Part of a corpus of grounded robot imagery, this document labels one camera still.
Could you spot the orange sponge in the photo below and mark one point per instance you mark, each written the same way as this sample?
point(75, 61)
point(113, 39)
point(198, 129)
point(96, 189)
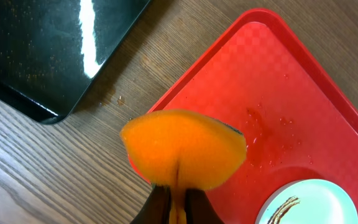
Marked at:
point(182, 150)

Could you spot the black rectangular water tray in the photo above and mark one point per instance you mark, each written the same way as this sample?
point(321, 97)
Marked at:
point(52, 50)

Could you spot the red plastic tray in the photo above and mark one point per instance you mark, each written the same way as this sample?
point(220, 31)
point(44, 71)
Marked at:
point(259, 78)

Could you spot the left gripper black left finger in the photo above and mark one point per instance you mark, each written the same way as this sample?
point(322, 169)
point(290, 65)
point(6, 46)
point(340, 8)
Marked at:
point(156, 209)

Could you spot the white plate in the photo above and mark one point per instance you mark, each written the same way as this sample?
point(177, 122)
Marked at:
point(311, 201)

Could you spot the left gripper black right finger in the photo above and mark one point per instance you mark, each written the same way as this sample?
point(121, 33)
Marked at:
point(198, 208)

